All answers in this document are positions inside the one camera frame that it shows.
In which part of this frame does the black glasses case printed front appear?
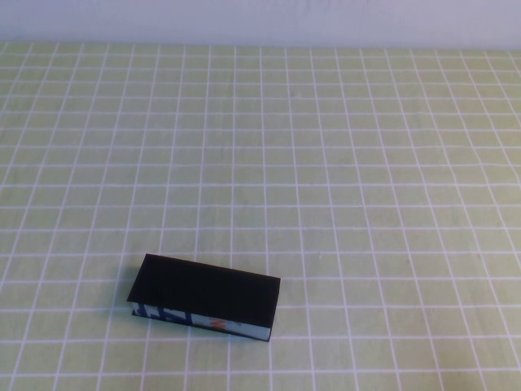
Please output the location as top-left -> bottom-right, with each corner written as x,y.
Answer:
126,253 -> 282,342

